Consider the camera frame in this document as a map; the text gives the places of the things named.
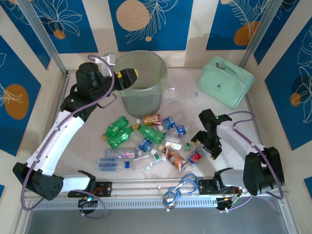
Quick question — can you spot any clear bottle red label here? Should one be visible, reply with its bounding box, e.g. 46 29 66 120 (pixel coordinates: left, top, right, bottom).
186 147 206 168

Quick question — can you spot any clear bottle white label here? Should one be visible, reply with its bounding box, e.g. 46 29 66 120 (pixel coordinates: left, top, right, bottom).
163 139 191 152

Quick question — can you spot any brown coffee drink bottle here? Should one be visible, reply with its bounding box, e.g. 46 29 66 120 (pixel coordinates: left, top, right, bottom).
158 145 189 172

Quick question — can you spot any green bottle yellow cap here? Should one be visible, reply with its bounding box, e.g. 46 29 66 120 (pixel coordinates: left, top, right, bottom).
107 125 137 149
101 116 129 141
136 123 166 144

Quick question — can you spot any clear bottle green neck label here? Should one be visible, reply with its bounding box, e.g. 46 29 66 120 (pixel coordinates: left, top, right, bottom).
133 153 167 173

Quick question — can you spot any translucent green mesh bin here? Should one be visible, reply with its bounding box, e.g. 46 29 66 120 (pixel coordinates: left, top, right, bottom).
115 50 169 118

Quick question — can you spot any red gold label bottle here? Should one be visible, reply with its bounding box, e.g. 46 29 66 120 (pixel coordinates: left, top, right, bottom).
136 114 162 126

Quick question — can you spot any mint green zip pouch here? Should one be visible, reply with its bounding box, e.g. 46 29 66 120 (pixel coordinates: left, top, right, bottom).
197 55 254 109

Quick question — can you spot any blue stethoscope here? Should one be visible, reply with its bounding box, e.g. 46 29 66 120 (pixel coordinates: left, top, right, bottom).
162 173 198 212

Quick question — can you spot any clear bottle pink label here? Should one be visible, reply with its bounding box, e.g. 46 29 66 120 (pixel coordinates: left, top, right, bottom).
104 147 144 159

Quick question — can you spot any clear bottle blue cap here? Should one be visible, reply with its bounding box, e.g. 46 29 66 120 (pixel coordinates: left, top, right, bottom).
94 157 132 172

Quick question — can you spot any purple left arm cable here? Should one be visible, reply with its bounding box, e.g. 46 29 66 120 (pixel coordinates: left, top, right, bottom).
21 55 115 219

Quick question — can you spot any thin black cable loop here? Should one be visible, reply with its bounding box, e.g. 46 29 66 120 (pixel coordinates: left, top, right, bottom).
97 94 117 110

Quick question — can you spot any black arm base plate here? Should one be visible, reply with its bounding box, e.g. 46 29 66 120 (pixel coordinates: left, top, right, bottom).
197 179 220 195
67 180 114 198

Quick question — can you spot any aluminium frame post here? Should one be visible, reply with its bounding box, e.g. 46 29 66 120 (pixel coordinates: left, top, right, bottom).
17 0 69 77
240 0 288 70

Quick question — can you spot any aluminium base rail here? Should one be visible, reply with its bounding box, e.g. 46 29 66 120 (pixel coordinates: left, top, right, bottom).
23 179 290 198

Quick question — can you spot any grey slotted cable duct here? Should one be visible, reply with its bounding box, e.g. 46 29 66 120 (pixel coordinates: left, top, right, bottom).
30 197 218 210

